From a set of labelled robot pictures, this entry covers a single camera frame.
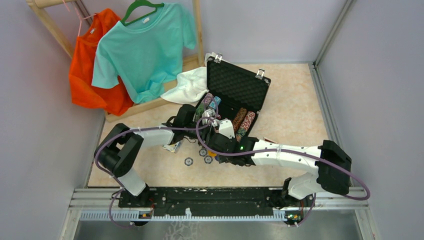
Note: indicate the aluminium frame rail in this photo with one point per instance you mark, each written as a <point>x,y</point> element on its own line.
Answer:
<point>103,204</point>

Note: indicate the grey poker chip left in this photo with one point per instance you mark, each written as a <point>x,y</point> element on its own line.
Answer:
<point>188,161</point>

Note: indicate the grey poker chip upper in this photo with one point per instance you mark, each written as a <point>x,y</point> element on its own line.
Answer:
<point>203,152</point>

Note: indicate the white cloth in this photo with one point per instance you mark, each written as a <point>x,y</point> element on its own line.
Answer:
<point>191,86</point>

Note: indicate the black poker set case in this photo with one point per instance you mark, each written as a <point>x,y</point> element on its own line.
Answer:
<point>237,88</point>

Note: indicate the teal t-shirt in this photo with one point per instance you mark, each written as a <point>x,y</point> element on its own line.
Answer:
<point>145,54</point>

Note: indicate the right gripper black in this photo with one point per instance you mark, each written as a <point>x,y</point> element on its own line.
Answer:
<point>222,159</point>

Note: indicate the wooden clothes rack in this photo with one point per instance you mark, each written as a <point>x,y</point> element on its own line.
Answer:
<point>189,62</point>

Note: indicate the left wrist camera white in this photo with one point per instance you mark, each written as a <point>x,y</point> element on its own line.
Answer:
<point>208,116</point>

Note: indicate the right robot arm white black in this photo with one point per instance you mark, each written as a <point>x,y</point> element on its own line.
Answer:
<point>326,166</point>

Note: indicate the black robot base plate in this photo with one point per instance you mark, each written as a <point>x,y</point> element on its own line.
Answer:
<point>213,201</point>

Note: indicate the grey poker chip lower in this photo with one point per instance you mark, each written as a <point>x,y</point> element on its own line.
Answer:
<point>208,159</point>

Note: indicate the green clothes hanger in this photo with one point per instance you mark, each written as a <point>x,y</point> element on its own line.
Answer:
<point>140,9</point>

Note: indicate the blue grey chip row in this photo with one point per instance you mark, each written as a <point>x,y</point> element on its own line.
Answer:
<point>214,103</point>

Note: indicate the red white chip row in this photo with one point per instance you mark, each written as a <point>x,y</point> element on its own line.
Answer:
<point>245,125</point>

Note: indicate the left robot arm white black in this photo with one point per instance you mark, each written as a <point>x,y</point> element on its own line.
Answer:
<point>118,151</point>

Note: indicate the green white chip row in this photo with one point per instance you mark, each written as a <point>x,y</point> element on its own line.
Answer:
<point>203,105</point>

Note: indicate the brown chip row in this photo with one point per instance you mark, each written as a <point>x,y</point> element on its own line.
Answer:
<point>238,119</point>

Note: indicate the yellow big blind button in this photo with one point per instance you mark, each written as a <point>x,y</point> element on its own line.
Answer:
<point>212,154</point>

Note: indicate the blue playing card box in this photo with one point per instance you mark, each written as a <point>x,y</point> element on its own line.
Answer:
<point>173,148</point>

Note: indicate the grey poker chip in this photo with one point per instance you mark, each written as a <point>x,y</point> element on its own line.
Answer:
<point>188,161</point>
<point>203,152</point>
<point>208,159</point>

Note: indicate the pink clothes hanger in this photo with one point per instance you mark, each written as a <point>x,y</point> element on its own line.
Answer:
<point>79,15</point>

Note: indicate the red black triangular card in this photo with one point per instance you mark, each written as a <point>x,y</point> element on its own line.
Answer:
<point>269,140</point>

